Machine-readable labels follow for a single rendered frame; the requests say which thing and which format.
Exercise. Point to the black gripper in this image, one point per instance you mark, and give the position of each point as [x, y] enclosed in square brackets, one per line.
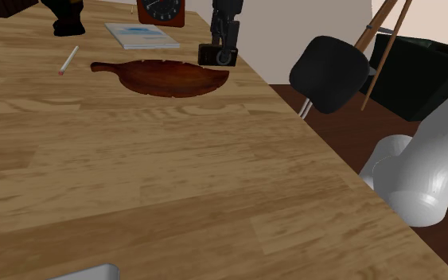
[228, 8]

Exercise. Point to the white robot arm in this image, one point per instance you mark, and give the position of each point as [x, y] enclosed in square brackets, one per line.
[421, 174]

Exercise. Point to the red clock with black face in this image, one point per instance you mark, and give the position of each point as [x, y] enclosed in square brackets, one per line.
[161, 11]

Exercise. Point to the brown leaf-shaped wooden tray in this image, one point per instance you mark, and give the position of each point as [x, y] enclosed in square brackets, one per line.
[165, 77]

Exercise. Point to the white and blue book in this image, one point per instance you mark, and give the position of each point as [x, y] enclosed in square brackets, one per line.
[142, 35]

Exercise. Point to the black chair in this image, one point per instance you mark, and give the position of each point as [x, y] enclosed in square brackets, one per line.
[328, 73]

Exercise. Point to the light wooden table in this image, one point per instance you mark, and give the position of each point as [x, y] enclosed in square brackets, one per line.
[169, 174]

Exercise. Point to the white pen with red tip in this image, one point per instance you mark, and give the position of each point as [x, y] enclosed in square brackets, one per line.
[68, 60]

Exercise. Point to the wooden tripod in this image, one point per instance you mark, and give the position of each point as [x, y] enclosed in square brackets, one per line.
[382, 58]

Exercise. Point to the dark green cabinet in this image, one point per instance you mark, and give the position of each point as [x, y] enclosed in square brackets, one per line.
[421, 81]

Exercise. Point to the dark brown box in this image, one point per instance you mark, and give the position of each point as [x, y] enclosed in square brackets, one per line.
[10, 7]

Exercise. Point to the grey flat object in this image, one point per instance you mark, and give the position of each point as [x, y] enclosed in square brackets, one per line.
[91, 273]

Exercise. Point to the black camera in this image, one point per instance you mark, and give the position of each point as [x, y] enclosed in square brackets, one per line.
[208, 55]

